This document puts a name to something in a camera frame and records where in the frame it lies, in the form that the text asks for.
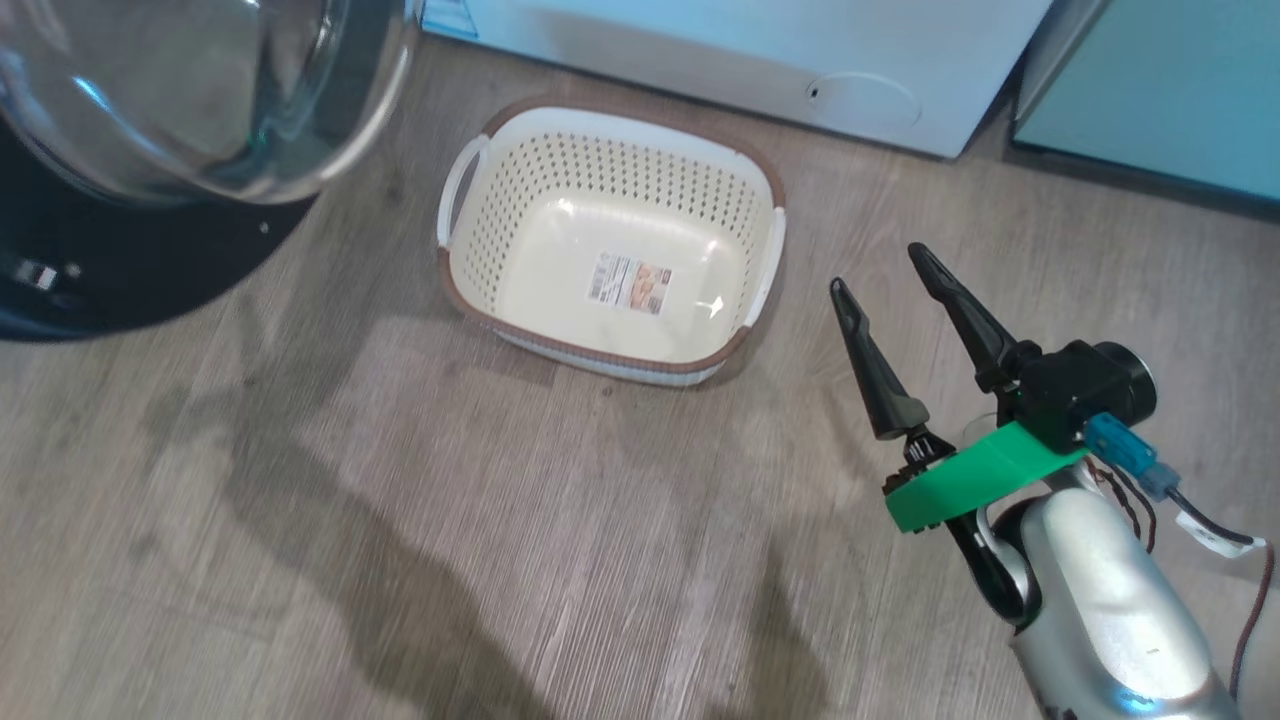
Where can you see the printed basket sticker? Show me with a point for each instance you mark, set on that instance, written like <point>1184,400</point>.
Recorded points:
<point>630,283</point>

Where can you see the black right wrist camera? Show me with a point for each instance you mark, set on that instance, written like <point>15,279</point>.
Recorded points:
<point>1075,390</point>

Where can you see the light blue cabinet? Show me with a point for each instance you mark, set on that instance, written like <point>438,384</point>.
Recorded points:
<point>1160,90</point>

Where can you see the white washing machine body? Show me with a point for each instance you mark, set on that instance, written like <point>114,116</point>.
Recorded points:
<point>700,50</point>

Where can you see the black round washing machine door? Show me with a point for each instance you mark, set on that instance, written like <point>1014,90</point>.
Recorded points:
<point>130,260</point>

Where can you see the blue white energy label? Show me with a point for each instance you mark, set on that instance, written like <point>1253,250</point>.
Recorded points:
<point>450,15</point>

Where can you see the cream perforated laundry basket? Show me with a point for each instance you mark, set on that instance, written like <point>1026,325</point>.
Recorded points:
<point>620,230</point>

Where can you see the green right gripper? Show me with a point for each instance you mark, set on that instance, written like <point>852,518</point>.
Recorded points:
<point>980,480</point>

